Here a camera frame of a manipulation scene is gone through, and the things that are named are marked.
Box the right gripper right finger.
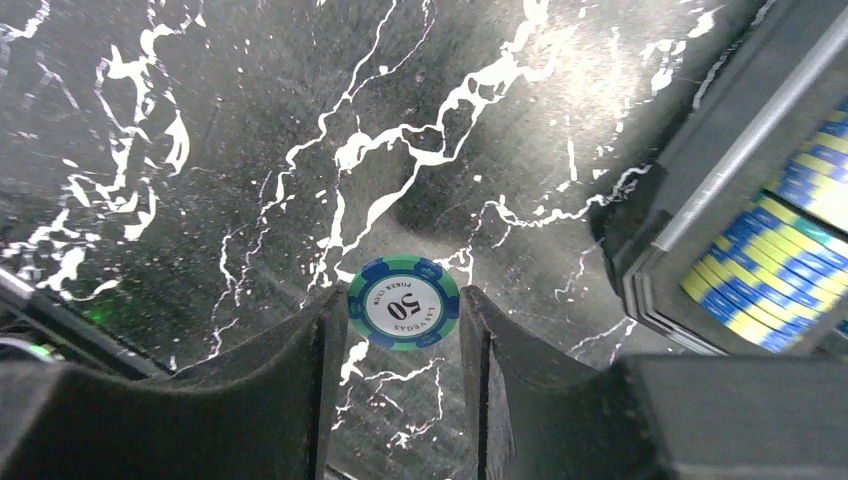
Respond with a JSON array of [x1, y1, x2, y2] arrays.
[[459, 286, 847, 479]]

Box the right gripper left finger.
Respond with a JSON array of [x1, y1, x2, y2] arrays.
[[1, 286, 347, 479]]

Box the black poker chip case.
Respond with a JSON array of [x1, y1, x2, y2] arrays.
[[602, 1, 847, 360]]

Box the green poker chip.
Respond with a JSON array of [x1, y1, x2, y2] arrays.
[[347, 254, 459, 351]]

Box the green blue chip stack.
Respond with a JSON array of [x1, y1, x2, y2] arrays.
[[680, 103, 847, 353]]

